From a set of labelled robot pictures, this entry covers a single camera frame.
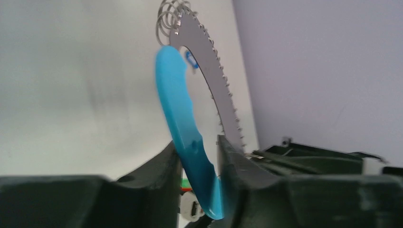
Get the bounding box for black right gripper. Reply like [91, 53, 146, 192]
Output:
[249, 142, 403, 176]

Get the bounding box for green key tag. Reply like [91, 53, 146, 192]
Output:
[181, 179, 191, 189]

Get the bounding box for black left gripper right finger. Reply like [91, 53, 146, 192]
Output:
[217, 135, 403, 228]

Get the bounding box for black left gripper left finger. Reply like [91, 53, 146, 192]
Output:
[0, 143, 182, 228]

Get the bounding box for blue key tag with key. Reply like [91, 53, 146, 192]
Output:
[185, 50, 199, 74]

